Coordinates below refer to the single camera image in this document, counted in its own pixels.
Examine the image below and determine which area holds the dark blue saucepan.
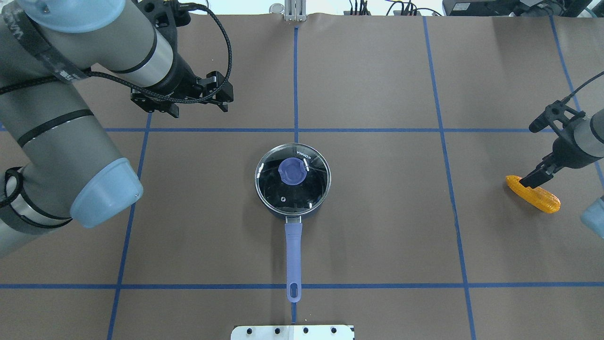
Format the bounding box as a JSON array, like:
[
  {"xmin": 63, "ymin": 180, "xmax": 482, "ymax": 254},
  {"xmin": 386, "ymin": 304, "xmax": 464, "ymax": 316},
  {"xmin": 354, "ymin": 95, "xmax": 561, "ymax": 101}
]
[{"xmin": 270, "ymin": 211, "xmax": 317, "ymax": 303}]

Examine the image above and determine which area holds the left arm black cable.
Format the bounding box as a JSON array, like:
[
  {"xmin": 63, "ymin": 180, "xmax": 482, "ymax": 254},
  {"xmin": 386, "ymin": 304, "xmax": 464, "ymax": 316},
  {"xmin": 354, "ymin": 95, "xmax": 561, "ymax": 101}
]
[{"xmin": 0, "ymin": 2, "xmax": 233, "ymax": 102}]

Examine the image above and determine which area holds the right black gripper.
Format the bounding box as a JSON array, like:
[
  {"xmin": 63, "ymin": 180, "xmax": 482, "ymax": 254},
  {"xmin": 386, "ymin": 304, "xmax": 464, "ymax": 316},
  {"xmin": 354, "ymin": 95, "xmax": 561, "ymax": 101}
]
[{"xmin": 519, "ymin": 101, "xmax": 587, "ymax": 188}]

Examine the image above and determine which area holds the yellow corn cob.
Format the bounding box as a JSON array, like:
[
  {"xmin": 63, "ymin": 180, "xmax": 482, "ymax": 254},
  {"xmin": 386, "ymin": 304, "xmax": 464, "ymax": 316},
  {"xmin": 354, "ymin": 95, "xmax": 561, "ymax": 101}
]
[{"xmin": 505, "ymin": 176, "xmax": 561, "ymax": 214}]

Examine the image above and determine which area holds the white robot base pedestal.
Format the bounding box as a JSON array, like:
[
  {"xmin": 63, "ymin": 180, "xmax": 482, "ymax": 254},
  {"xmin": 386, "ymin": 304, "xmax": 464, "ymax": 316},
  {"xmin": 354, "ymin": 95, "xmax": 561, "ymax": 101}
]
[{"xmin": 230, "ymin": 324, "xmax": 356, "ymax": 340}]

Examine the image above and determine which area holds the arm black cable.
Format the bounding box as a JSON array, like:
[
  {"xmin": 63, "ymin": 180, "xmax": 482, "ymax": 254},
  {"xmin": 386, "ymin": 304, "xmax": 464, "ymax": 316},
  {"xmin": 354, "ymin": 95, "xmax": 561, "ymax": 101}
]
[
  {"xmin": 0, "ymin": 2, "xmax": 233, "ymax": 102},
  {"xmin": 559, "ymin": 72, "xmax": 604, "ymax": 111}
]

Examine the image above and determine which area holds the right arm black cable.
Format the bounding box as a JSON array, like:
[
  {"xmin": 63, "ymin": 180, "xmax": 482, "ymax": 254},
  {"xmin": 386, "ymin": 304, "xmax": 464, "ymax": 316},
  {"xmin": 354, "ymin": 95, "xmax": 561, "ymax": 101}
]
[{"xmin": 559, "ymin": 72, "xmax": 604, "ymax": 111}]

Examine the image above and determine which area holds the glass pot lid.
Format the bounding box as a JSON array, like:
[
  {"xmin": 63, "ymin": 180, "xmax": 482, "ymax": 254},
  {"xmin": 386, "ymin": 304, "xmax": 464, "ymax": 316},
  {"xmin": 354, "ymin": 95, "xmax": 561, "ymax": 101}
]
[{"xmin": 254, "ymin": 143, "xmax": 332, "ymax": 219}]

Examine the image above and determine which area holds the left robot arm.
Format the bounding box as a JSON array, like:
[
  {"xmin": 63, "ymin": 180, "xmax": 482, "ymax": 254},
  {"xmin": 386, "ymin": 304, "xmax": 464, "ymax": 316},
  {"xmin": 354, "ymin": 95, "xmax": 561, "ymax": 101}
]
[{"xmin": 1, "ymin": 0, "xmax": 234, "ymax": 256}]

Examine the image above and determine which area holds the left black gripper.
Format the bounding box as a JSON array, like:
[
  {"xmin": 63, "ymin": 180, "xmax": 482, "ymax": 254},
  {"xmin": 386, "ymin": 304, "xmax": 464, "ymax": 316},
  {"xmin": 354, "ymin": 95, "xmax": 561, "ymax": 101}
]
[{"xmin": 130, "ymin": 71, "xmax": 235, "ymax": 118}]

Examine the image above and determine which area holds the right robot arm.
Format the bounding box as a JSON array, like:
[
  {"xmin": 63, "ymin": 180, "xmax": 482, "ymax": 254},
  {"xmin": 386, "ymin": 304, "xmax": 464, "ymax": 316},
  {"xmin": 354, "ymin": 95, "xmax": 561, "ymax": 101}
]
[{"xmin": 519, "ymin": 101, "xmax": 604, "ymax": 189}]

